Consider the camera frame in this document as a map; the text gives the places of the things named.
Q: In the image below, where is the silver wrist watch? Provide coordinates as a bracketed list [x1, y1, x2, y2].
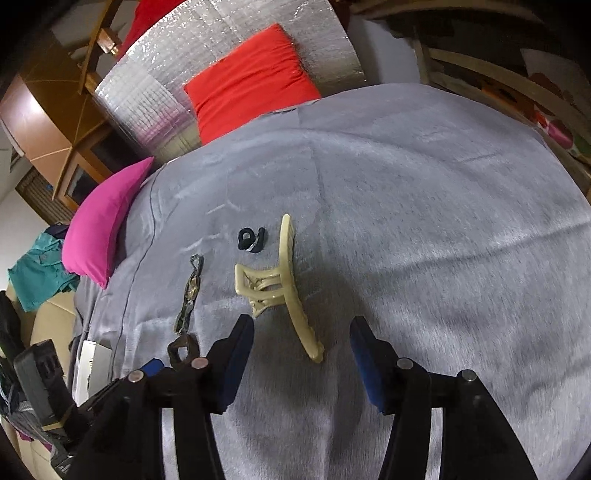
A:
[174, 254, 204, 335]

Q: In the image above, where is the beige hair claw clip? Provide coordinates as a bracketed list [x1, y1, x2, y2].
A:
[235, 213, 325, 364]

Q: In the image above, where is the black knotted hair tie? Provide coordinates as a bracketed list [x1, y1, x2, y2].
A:
[237, 226, 268, 253]

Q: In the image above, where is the white jewelry tray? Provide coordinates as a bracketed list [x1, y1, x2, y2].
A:
[73, 340, 112, 406]

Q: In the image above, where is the beige leather sofa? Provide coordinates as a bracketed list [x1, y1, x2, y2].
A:
[6, 285, 75, 355]

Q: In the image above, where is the teal garment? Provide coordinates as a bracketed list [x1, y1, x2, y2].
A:
[8, 232, 79, 312]

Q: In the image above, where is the magenta pillow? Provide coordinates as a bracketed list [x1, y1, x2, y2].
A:
[62, 157, 154, 289]

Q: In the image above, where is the grey bed blanket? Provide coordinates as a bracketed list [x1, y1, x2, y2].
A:
[74, 84, 590, 479]

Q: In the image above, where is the silver foil insulation mat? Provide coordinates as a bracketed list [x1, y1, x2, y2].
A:
[95, 0, 366, 163]

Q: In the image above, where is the brown wooden cabinet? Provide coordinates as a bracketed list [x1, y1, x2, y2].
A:
[1, 32, 141, 212]

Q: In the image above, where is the red pillow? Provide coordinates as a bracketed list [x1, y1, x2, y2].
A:
[184, 23, 322, 144]

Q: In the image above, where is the red blanket on headboard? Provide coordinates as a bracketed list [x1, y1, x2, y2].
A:
[116, 0, 183, 60]

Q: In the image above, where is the wooden headboard rail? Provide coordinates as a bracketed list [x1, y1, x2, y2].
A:
[78, 0, 122, 95]

